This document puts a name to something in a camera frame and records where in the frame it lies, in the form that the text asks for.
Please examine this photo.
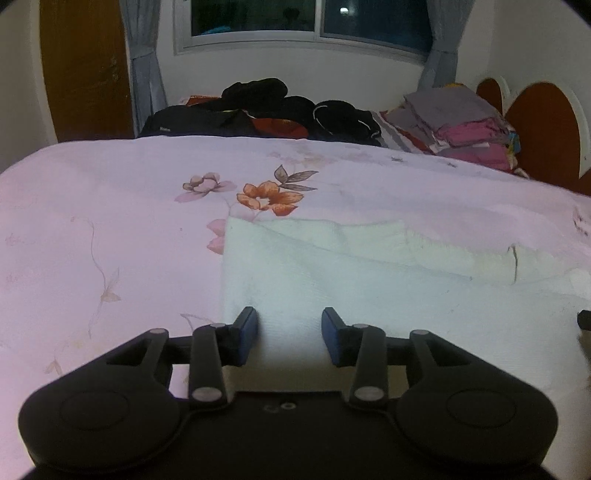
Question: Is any cream knit sweater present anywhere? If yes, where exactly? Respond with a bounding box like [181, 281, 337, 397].
[222, 219, 590, 401]

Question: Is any pile of black clothes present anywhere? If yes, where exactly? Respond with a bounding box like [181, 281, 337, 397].
[140, 78, 381, 146]

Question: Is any stack of folded clothes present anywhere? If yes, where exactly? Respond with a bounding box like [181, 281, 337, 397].
[381, 84, 520, 173]

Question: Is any pink floral bed sheet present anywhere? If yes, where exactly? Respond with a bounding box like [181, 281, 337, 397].
[1, 137, 590, 479]

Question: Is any red and white headboard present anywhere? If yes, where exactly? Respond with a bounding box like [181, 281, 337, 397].
[476, 77, 590, 196]

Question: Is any striped pillow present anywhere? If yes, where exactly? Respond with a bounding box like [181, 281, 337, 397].
[372, 111, 433, 155]

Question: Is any right grey curtain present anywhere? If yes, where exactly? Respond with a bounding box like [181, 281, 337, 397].
[418, 0, 475, 90]

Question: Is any grey curtain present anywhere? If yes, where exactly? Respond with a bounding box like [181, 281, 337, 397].
[119, 0, 167, 135]
[418, 0, 475, 90]

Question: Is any brown wooden door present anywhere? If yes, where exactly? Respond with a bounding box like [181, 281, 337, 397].
[39, 0, 134, 142]

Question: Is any left grey curtain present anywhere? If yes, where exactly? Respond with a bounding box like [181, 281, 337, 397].
[119, 0, 167, 135]

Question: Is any window with white frame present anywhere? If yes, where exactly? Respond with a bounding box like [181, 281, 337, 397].
[173, 0, 433, 55]

